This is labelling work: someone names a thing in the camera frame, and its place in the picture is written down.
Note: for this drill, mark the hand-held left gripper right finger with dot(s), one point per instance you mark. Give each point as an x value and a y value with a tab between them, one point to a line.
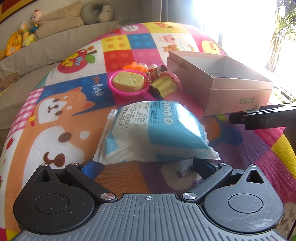
203	167

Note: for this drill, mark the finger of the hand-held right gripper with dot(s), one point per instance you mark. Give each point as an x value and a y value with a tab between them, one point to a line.
266	121
237	117

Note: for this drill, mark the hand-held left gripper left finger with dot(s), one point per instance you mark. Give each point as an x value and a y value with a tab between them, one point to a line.
89	168

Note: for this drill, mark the pink cardboard box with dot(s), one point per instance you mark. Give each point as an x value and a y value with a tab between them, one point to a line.
208	90

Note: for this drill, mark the blue white plastic packet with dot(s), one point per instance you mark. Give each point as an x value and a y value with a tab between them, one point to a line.
161	129

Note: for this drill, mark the colourful cartoon play mat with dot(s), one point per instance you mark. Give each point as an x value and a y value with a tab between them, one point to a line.
69	111

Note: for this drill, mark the yellow pink cupcake toy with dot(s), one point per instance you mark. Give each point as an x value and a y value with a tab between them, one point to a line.
165	84

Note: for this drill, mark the pink toy pan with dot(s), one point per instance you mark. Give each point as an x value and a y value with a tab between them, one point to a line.
110	86

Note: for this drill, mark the green plant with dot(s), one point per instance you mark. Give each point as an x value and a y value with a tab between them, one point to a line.
283	34

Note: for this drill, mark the pale yellow flat toy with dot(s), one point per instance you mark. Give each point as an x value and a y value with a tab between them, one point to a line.
128	81

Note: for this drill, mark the beige sofa cushion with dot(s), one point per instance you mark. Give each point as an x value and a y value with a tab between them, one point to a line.
16	102
46	51

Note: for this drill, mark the orange plastic toy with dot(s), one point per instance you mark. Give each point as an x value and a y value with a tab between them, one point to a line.
134	67

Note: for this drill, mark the orange tiger plush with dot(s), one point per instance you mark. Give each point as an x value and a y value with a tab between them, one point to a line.
13	45

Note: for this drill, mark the yellow duck plush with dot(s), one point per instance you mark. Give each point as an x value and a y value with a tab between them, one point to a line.
25	34

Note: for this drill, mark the tan pillow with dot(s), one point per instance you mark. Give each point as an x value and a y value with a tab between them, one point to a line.
60	20

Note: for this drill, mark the grey-green neck pillow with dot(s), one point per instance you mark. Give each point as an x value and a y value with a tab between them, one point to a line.
89	12

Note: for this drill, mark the red-haired doll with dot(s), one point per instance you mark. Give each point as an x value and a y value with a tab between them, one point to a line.
35	22

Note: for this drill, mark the cream bear plush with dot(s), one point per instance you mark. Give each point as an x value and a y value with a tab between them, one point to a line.
106	13

